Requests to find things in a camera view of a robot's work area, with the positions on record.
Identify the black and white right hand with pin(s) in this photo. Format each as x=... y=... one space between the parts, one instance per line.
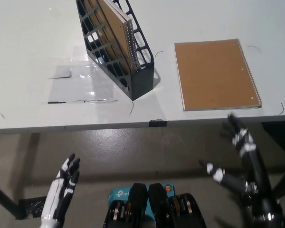
x=250 y=152

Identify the white and black left hand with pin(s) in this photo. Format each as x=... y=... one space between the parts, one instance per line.
x=54 y=197

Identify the brown spiral notebook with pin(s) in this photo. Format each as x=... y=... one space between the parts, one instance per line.
x=115 y=26
x=216 y=73

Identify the black lattice book holder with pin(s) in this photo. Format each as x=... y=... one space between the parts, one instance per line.
x=142 y=78

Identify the black floor tape patch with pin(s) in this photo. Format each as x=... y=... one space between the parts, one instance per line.
x=34 y=206

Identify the teal router box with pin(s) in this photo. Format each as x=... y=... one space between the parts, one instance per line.
x=120 y=193

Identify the black tape strip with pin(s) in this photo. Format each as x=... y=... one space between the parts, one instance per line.
x=57 y=102

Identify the black table edge clip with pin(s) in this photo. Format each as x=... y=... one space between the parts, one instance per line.
x=158 y=123

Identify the black robot torso blocks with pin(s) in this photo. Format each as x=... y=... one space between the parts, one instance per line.
x=156 y=209

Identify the transparent plastic sheet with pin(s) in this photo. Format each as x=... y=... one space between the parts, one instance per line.
x=85 y=88

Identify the grey paper patch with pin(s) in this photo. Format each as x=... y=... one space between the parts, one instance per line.
x=61 y=72

